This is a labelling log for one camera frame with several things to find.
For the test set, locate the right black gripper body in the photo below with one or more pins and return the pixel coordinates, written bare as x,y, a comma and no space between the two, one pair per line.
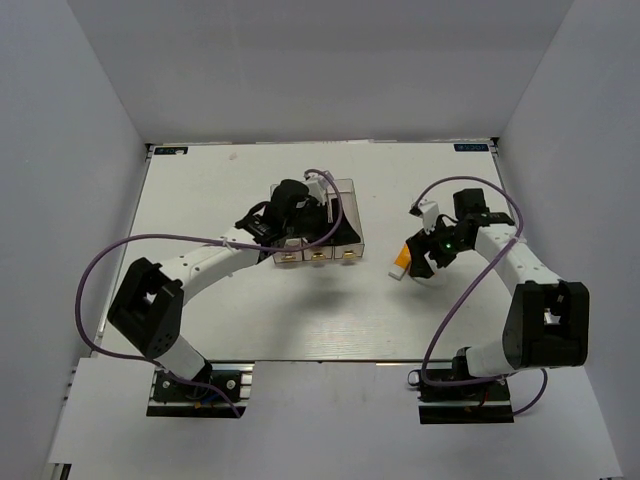
446,240

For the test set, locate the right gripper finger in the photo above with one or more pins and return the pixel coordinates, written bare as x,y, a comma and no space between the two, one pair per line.
439,258
418,247

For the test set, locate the white oval compact case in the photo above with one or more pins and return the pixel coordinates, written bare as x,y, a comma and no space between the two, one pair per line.
432,282

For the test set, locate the orange tube white cap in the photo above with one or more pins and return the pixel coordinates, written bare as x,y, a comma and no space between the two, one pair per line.
401,264

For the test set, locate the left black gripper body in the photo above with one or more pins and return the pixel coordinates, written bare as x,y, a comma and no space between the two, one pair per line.
312,222

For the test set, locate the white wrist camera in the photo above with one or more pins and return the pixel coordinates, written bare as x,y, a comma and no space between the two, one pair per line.
319,184
428,212

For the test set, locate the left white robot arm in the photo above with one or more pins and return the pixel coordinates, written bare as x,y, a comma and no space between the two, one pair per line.
147,308

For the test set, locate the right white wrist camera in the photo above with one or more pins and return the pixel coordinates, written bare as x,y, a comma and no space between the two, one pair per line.
428,212

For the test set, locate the right clear organizer bin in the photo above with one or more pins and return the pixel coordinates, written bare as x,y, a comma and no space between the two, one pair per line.
347,241

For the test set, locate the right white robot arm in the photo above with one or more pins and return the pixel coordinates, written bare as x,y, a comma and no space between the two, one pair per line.
547,325

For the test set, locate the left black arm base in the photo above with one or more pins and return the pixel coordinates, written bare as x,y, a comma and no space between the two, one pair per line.
171,399

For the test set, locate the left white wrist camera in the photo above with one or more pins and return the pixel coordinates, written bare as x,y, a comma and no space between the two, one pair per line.
319,184

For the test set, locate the left clear organizer bin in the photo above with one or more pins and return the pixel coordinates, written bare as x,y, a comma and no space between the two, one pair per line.
287,200

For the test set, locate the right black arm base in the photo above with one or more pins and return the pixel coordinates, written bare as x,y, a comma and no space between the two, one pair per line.
488,403

